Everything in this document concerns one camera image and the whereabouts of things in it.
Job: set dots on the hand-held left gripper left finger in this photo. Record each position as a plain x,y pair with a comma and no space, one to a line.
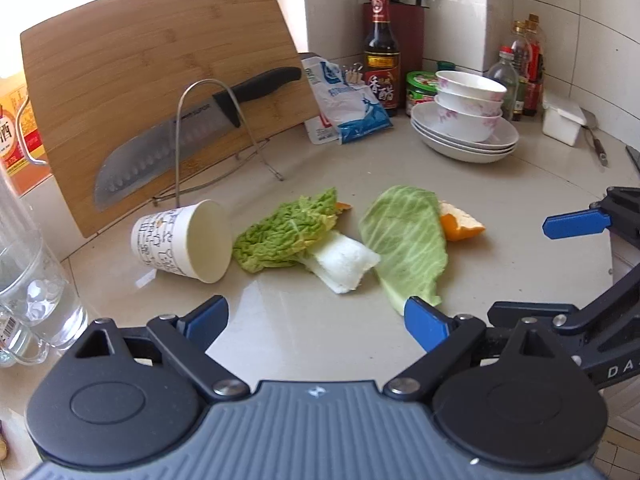
207,325

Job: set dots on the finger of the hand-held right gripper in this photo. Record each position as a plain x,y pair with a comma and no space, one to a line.
510,312
575,224

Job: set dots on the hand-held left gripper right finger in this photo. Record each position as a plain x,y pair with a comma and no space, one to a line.
425,325

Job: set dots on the veined pale cabbage leaf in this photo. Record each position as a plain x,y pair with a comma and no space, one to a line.
405,240

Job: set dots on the orange peel with pulp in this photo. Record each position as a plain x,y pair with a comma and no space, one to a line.
457,227

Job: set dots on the white printed paper cup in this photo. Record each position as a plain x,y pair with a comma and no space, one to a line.
160,245

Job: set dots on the metal spatula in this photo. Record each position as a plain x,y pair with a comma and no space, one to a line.
592,132

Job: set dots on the white plastic lidded box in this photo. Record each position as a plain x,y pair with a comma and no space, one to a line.
562,122

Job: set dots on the crinkled napa cabbage leaf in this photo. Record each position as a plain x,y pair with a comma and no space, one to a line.
285,230

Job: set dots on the white floral bowl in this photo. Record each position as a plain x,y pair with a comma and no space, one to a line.
470,127
470,87
470,108

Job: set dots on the tiny orange peel piece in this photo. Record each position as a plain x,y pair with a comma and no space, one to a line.
344,206

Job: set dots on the red label sauce bottle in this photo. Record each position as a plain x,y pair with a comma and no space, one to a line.
536,70

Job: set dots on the clear glass mug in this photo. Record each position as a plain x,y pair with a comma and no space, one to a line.
45,305

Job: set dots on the red capped glass bottle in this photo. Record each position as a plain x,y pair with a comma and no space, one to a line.
502,75

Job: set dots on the green label oil bottle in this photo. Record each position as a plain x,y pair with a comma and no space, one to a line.
521,60

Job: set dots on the clear labelled bottle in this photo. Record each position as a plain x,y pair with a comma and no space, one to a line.
9,332

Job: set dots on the small green cap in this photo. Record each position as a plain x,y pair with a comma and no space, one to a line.
446,66

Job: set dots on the green lidded jar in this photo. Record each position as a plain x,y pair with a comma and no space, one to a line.
420,91

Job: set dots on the clear ribbed glass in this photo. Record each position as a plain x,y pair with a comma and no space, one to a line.
15,220

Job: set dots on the white blue salt bag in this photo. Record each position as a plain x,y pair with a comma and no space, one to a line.
345,105

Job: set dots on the dark vinegar bottle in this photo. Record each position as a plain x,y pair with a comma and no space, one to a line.
381,70

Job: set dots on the dark red knife block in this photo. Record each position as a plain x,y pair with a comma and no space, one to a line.
411,35

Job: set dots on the binder clips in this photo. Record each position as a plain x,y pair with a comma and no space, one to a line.
353,74

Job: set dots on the orange cardboard box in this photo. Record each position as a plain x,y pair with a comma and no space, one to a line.
15,140

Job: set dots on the bamboo cutting board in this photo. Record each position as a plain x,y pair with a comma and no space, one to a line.
125,35

